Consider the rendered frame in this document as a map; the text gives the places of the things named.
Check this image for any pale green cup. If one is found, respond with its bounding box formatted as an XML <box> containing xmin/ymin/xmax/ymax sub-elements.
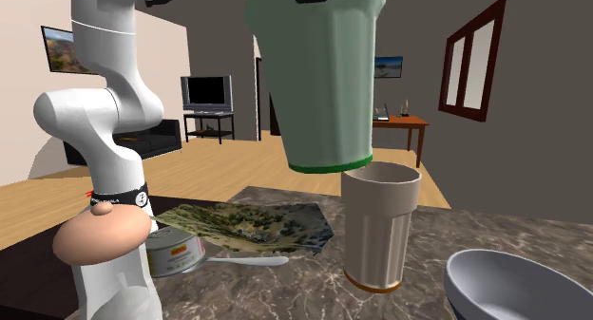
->
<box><xmin>244</xmin><ymin>0</ymin><xmax>388</xmax><ymax>176</ymax></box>

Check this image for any black stand with television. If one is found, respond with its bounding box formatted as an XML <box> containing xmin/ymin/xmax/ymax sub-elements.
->
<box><xmin>180</xmin><ymin>74</ymin><xmax>236</xmax><ymax>145</ymax></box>

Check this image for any brown wooden side table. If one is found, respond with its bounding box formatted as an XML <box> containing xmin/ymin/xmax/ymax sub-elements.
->
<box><xmin>372</xmin><ymin>98</ymin><xmax>430</xmax><ymax>169</ymax></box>

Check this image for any dark red framed window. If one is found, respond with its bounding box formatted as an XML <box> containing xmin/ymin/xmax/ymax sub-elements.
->
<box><xmin>437</xmin><ymin>0</ymin><xmax>507</xmax><ymax>123</ymax></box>

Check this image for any black sofa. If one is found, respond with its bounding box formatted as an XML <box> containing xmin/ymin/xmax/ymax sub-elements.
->
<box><xmin>63</xmin><ymin>118</ymin><xmax>183</xmax><ymax>167</ymax></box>

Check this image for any beige cup with orange base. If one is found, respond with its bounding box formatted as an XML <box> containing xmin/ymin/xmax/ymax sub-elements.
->
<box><xmin>340</xmin><ymin>160</ymin><xmax>423</xmax><ymax>295</ymax></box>

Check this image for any white labelled tin can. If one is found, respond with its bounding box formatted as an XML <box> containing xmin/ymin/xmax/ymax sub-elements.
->
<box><xmin>144</xmin><ymin>225</ymin><xmax>208</xmax><ymax>279</ymax></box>

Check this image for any baby bottle with peach teat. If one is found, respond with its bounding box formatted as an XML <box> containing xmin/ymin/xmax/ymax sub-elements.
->
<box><xmin>51</xmin><ymin>201</ymin><xmax>164</xmax><ymax>320</ymax></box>

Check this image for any grey bowl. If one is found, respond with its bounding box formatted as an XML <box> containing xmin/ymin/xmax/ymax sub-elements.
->
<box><xmin>443</xmin><ymin>248</ymin><xmax>593</xmax><ymax>320</ymax></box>

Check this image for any dark seascape wall picture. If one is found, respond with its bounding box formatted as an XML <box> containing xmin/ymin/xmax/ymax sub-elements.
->
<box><xmin>373</xmin><ymin>55</ymin><xmax>405</xmax><ymax>80</ymax></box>

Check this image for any landscape wall picture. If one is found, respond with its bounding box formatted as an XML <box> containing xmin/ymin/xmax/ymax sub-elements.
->
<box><xmin>40</xmin><ymin>25</ymin><xmax>100</xmax><ymax>76</ymax></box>

